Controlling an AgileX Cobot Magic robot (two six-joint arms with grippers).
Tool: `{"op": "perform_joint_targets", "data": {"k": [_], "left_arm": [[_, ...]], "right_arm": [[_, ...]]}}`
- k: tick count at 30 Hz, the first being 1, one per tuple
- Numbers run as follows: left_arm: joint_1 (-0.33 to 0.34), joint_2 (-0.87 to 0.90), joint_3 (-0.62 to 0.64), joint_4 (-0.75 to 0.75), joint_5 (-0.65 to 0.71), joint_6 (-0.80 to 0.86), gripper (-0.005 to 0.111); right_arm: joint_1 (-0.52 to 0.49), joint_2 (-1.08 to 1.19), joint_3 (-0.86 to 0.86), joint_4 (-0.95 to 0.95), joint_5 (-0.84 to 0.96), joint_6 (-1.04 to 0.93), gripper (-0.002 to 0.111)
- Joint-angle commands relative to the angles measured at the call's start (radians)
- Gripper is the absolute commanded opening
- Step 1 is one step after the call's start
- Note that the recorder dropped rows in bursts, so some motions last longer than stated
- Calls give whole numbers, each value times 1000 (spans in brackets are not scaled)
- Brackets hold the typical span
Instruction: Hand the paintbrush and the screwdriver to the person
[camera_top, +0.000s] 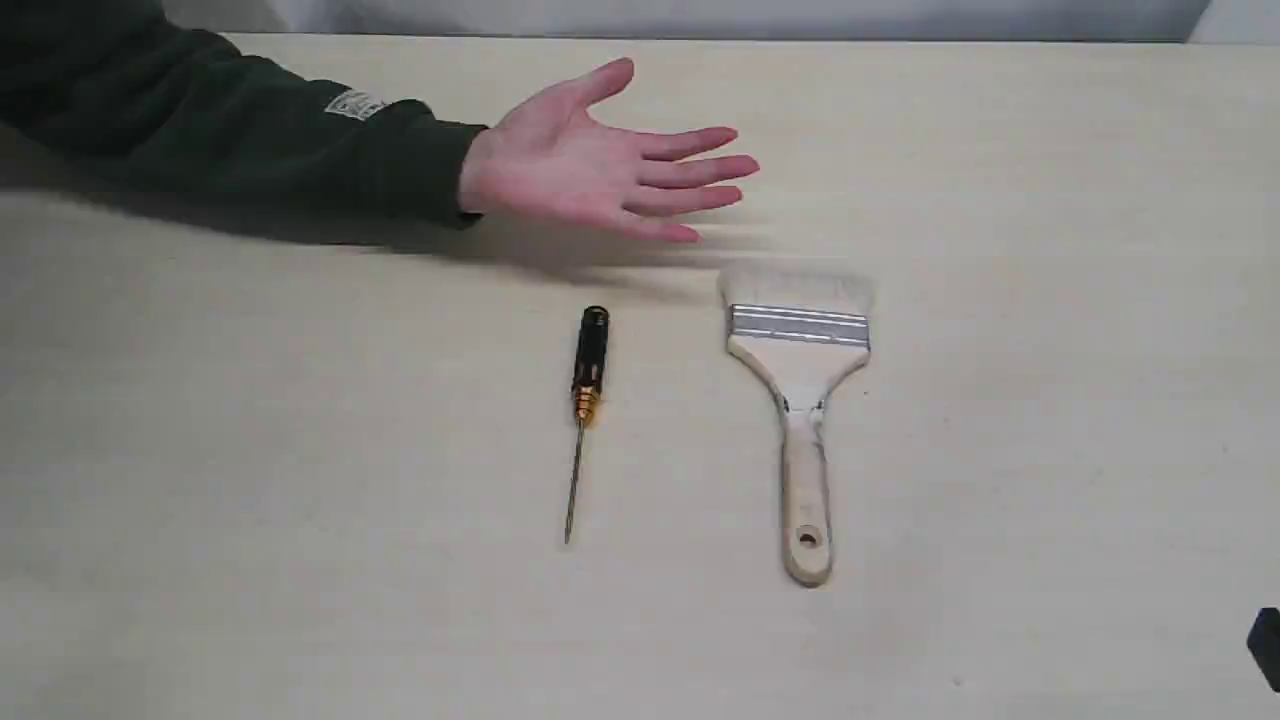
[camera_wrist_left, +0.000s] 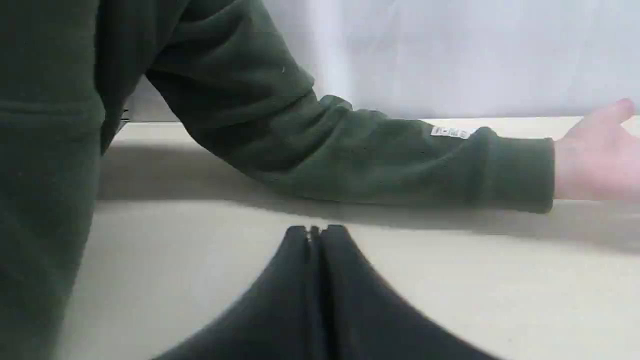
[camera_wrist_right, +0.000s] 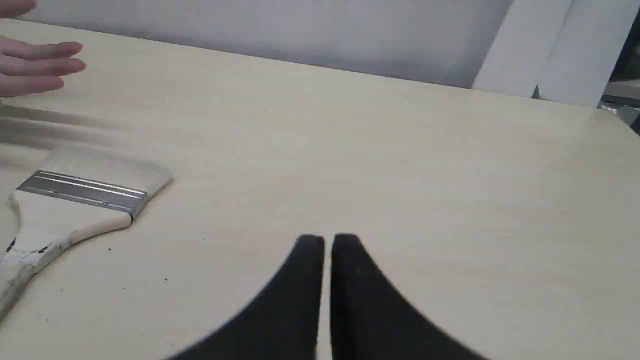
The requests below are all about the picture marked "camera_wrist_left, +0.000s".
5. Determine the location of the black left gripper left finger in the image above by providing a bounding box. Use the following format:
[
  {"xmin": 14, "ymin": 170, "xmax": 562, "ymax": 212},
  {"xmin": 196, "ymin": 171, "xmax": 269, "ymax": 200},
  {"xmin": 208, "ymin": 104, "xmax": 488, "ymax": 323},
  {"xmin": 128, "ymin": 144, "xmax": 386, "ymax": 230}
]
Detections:
[{"xmin": 158, "ymin": 226, "xmax": 321, "ymax": 360}]

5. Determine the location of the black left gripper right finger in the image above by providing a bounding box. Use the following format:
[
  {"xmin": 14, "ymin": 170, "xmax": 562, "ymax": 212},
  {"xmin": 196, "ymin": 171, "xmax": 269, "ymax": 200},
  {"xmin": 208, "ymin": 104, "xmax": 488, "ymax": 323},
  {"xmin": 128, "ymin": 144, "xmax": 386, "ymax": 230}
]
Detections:
[{"xmin": 318, "ymin": 225, "xmax": 493, "ymax": 360}]

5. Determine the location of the green fleece sleeve forearm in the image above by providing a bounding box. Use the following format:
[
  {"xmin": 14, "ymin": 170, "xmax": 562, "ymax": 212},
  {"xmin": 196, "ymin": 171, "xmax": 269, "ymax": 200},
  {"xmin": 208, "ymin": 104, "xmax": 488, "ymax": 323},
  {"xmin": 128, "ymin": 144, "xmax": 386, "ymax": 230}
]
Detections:
[{"xmin": 146, "ymin": 0, "xmax": 554, "ymax": 214}]

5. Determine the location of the person's bare hand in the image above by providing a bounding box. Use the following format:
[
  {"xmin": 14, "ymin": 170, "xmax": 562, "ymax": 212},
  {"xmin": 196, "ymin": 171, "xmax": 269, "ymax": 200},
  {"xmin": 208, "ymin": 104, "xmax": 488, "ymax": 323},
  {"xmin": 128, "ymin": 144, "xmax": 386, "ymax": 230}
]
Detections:
[{"xmin": 553, "ymin": 98, "xmax": 640, "ymax": 204}]

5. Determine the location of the green fleece torso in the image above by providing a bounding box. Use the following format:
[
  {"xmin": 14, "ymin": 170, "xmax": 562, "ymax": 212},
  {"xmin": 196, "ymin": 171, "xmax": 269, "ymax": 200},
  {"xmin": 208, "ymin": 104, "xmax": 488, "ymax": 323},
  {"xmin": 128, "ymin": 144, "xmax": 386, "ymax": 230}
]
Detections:
[{"xmin": 0, "ymin": 0, "xmax": 105, "ymax": 360}]

